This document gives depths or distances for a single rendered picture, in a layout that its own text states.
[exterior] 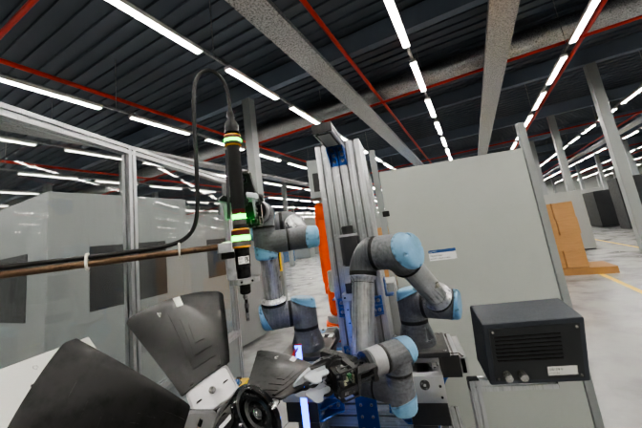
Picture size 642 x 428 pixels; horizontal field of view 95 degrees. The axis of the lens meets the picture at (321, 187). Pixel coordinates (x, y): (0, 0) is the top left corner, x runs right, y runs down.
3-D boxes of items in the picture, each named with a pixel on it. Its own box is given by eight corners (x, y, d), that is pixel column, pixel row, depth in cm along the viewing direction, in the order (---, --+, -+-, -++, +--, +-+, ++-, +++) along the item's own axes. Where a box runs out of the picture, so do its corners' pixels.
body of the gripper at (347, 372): (337, 373, 71) (377, 357, 76) (321, 358, 78) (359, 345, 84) (340, 406, 70) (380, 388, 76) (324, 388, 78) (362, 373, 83)
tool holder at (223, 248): (222, 288, 64) (218, 243, 66) (219, 286, 70) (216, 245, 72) (263, 281, 68) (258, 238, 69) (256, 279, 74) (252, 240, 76)
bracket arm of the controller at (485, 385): (470, 392, 87) (468, 381, 88) (467, 387, 90) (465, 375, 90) (559, 388, 83) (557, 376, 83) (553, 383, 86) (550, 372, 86)
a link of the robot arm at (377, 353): (371, 340, 86) (374, 369, 85) (357, 345, 84) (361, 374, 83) (387, 350, 79) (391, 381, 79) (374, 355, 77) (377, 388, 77)
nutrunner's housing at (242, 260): (238, 296, 66) (223, 107, 74) (236, 294, 70) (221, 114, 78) (255, 292, 68) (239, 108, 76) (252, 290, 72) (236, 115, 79)
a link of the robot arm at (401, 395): (388, 398, 90) (381, 360, 92) (424, 408, 83) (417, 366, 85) (375, 414, 84) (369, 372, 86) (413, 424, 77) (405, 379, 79)
